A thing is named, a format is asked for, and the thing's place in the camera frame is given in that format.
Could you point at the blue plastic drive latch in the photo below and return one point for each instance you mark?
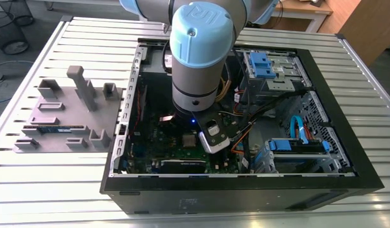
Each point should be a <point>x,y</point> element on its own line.
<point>260,59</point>
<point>266,72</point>

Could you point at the blue disk carrier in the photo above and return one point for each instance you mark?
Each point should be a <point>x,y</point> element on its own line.
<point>280,145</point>

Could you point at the black graphics card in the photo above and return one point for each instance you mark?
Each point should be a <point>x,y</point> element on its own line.
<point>182,166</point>

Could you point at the green motherboard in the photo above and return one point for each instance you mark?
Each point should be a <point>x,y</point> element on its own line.
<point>165,147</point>

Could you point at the metal drive cage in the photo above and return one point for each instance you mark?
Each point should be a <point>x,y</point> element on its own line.
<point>277,85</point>

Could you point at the grey parts rack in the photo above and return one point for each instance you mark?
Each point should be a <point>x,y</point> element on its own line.
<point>74,118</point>

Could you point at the metal disk bay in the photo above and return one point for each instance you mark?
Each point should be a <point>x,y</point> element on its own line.
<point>309,155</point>

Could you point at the wooden cabinet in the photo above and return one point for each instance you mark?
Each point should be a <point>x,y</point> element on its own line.
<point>369,28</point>

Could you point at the small black mesh bin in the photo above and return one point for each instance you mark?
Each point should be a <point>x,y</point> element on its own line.
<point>22,14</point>

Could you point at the wooden desk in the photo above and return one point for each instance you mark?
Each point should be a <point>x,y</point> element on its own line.
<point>309,9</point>

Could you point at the grey power supply unit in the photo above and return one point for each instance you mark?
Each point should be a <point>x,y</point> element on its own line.
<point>157,61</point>

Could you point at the black PC case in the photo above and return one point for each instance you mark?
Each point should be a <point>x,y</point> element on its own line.
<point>214,192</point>

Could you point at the silver CPU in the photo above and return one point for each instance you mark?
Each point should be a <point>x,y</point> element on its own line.
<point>189,140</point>

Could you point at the blue board connector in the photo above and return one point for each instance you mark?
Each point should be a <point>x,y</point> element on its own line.
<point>138,151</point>

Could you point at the green RAM stick blue label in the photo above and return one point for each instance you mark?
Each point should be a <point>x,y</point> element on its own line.
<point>60,130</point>

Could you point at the silver rounded wrist camera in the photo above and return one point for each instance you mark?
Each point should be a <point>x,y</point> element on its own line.
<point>216,145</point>

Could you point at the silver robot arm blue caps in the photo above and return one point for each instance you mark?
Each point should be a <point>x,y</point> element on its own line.
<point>198,59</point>

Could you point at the large black mesh bin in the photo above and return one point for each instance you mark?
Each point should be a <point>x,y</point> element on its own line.
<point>11,33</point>

